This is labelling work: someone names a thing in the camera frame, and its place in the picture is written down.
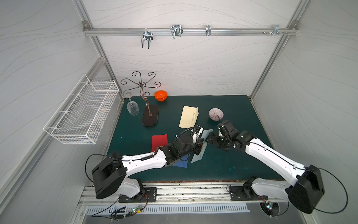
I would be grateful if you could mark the copper wine glass stand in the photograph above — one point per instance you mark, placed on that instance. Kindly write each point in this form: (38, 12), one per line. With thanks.
(150, 114)

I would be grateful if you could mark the blue envelope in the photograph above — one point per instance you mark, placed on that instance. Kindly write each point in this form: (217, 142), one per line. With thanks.
(182, 163)

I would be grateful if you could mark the cream yellow envelope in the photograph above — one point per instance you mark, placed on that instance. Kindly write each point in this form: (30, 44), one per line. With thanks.
(188, 117)

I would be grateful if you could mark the small green circuit board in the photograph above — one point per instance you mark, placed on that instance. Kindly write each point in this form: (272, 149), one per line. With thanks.
(137, 210)

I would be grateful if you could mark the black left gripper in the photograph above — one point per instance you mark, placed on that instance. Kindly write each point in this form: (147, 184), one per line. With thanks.
(198, 143)

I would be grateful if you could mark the metal bracket hook right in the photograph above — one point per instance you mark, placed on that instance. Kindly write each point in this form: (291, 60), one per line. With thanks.
(276, 31)

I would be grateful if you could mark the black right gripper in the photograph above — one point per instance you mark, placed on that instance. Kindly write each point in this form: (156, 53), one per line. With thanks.
(215, 139)

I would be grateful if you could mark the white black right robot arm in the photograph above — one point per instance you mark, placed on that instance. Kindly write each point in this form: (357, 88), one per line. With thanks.
(302, 186)

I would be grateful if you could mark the orange bowl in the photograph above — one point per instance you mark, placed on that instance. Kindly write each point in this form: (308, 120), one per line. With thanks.
(160, 95)

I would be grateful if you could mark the small metal hook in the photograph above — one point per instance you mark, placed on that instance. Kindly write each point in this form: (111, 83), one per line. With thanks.
(208, 30)

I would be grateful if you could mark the light teal envelope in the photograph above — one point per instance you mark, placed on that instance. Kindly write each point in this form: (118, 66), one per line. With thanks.
(205, 136)

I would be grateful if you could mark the red envelope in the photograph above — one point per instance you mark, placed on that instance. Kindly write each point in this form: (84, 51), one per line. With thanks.
(159, 141)

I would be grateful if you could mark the metal double hook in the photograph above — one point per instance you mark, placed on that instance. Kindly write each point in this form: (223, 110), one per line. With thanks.
(147, 38)
(176, 31)

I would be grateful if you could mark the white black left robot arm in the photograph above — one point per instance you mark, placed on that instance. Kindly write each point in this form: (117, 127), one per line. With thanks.
(112, 174)

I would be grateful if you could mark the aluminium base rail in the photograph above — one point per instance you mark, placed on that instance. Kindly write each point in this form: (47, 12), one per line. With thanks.
(173, 193)

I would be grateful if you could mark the white vented strip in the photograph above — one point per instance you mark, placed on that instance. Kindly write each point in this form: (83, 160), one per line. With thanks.
(211, 208)

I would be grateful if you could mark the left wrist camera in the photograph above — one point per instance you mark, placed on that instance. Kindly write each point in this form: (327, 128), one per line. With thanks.
(197, 131)

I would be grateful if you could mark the metal double hook left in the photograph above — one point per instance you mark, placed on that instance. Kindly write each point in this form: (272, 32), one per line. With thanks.
(147, 38)

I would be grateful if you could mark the aluminium overhead rail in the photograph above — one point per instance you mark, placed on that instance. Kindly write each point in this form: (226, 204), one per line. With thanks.
(186, 32)

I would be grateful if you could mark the white wire basket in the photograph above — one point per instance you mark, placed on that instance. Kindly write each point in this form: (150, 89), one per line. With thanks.
(81, 117)

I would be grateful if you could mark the metal double hook middle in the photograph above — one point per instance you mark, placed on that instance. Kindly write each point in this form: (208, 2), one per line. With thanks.
(176, 31)

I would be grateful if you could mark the clear wine glass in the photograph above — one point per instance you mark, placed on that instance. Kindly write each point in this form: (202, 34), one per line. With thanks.
(132, 106)

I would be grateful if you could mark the pink striped glass bowl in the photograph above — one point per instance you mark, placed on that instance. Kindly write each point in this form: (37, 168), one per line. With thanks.
(216, 114)

